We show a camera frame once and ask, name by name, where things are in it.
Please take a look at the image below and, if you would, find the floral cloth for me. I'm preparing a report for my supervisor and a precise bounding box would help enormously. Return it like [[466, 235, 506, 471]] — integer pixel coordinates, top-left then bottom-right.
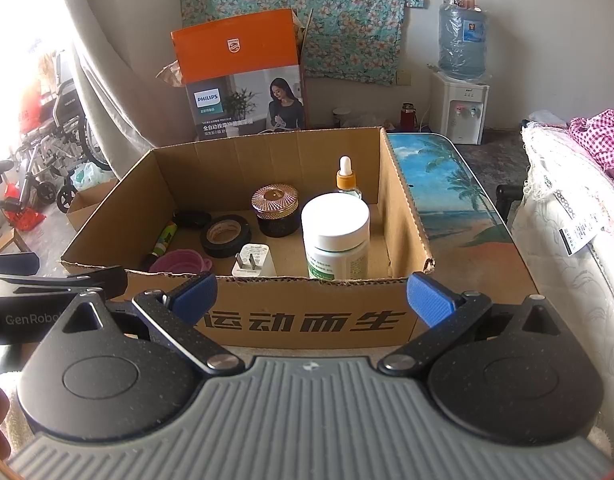
[[181, 0, 426, 87]]

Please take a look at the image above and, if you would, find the white mattress label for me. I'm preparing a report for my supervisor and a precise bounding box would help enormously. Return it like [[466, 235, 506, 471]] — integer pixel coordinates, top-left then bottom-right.
[[562, 202, 608, 256]]

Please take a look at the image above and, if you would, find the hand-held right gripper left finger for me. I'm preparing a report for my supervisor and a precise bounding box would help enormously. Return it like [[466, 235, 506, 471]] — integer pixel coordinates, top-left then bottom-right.
[[62, 271, 244, 376]]

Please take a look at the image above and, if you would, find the white curtain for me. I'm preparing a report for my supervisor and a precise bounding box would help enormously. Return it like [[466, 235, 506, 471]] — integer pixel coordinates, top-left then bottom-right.
[[47, 0, 125, 182]]

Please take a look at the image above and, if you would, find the white charger plug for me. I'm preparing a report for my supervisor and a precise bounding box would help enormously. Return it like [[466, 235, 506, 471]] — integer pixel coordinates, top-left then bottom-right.
[[231, 243, 278, 278]]

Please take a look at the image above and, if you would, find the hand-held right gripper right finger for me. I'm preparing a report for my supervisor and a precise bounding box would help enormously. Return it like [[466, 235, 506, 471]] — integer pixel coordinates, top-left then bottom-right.
[[377, 271, 563, 376]]

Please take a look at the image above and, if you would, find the pink collapsible cup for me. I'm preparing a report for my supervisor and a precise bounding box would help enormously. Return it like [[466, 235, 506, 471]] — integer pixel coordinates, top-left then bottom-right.
[[148, 247, 216, 277]]

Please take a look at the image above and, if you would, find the white mattress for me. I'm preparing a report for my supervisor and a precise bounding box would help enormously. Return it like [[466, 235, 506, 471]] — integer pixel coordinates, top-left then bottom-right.
[[510, 122, 614, 463]]

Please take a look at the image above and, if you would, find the pink checked cloth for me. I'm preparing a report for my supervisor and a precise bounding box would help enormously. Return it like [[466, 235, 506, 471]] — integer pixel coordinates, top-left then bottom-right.
[[567, 108, 614, 172]]

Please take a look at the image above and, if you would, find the pale green plastic bag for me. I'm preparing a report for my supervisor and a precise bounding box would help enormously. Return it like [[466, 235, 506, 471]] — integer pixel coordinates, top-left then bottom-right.
[[69, 162, 110, 191]]

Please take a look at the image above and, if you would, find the orange printed carton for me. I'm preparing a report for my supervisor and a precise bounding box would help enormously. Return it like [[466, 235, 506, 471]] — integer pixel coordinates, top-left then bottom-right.
[[170, 8, 308, 142]]

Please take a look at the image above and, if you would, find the wheelchair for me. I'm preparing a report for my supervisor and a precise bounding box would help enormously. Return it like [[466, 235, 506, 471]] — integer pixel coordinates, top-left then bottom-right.
[[17, 50, 110, 214]]

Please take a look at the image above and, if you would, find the black tape roll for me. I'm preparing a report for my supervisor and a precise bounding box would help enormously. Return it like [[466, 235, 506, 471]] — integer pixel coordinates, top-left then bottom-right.
[[200, 214, 253, 260]]

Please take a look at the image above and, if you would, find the small open cardboard box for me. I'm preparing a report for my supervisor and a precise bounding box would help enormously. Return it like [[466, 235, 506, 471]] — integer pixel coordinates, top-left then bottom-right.
[[66, 177, 120, 232]]

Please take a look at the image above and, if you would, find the brown cardboard box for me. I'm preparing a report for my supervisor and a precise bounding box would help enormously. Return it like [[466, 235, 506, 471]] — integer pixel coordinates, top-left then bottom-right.
[[61, 126, 436, 356]]

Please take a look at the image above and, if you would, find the black round tin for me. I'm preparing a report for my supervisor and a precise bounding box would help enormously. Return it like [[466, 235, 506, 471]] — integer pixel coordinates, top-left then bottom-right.
[[173, 209, 212, 231]]

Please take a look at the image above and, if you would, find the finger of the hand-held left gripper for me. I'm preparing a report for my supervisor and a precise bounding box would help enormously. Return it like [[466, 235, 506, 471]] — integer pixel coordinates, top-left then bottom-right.
[[0, 254, 40, 277], [0, 267, 129, 301]]

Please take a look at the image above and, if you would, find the white water dispenser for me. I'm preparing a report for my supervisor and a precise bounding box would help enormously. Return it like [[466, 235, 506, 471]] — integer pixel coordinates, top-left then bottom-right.
[[429, 67, 491, 146]]

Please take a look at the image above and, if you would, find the wooden stool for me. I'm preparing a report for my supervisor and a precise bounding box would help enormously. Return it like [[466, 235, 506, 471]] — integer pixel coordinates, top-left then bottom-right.
[[0, 224, 34, 257]]

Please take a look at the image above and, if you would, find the green black tube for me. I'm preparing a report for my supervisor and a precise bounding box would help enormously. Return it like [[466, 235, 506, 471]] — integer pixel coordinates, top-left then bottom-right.
[[153, 221, 179, 256]]

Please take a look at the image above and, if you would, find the crumpled plastic wrap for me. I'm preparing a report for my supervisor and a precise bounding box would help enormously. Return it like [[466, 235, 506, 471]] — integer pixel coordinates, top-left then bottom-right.
[[155, 60, 184, 88]]

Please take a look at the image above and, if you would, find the glass dropper bottle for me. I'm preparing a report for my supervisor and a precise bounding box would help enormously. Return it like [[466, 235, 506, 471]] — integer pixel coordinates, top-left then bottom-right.
[[335, 156, 363, 202]]

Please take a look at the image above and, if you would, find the beach print table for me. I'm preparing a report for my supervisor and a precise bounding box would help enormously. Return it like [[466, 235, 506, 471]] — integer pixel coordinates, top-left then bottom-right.
[[386, 132, 541, 303]]

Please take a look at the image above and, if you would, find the white pill bottle green label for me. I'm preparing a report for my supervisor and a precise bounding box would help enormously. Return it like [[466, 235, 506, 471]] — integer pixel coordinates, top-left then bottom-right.
[[300, 193, 371, 280]]

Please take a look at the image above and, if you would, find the black jar with gold lid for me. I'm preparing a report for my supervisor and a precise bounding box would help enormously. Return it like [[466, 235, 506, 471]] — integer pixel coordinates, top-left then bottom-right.
[[251, 185, 301, 239]]

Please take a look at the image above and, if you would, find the blue water jug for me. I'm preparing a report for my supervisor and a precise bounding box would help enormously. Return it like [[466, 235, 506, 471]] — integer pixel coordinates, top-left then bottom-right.
[[438, 2, 490, 84]]

